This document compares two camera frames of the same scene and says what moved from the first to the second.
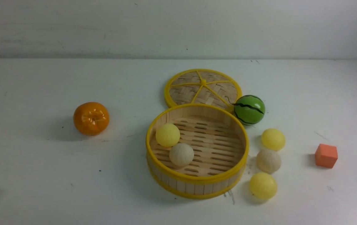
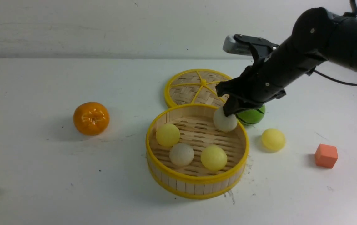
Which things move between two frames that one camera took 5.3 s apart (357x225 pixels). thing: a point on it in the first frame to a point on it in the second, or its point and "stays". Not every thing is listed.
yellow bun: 263,185 to 213,157
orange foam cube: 326,155 stays
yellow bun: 167,134 stays
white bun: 181,154 stays
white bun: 268,161 to 223,122
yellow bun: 273,139 stays
